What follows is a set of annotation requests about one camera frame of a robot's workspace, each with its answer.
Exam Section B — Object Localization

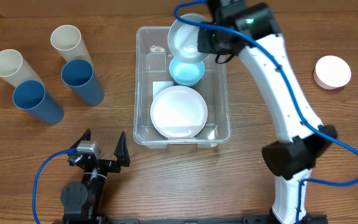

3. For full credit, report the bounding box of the blue cable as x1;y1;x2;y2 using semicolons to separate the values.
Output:
32;147;78;224
173;0;358;224

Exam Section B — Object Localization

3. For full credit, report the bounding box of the grey bowl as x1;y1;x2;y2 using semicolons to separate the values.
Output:
167;19;209;63

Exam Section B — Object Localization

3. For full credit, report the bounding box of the blue cup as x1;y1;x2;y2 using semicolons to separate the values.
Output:
12;80;64;125
61;58;104;106

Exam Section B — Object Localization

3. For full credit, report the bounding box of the pink bowl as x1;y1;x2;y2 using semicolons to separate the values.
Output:
313;55;352;90

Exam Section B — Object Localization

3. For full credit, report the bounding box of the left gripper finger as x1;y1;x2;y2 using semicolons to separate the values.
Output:
114;131;131;167
70;129;91;149

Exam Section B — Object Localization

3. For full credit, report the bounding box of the clear plastic storage bin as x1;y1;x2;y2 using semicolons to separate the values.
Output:
133;26;231;149

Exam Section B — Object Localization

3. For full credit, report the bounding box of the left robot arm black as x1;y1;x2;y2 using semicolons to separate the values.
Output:
60;129;130;223

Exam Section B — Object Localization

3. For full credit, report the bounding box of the beige cup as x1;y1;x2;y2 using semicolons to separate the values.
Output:
50;25;93;65
0;49;43;87

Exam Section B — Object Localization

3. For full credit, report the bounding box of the blue cable right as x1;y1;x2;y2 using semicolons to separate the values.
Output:
173;0;358;224

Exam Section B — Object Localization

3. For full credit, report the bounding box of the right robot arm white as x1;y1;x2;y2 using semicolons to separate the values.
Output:
198;1;337;223

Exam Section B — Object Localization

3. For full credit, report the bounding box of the blue cable left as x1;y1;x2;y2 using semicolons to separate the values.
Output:
32;147;78;224

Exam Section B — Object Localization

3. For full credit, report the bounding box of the light blue bowl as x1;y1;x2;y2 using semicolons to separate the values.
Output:
169;57;205;86

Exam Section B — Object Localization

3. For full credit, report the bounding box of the pink plate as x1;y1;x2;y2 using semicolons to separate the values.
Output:
150;85;208;139

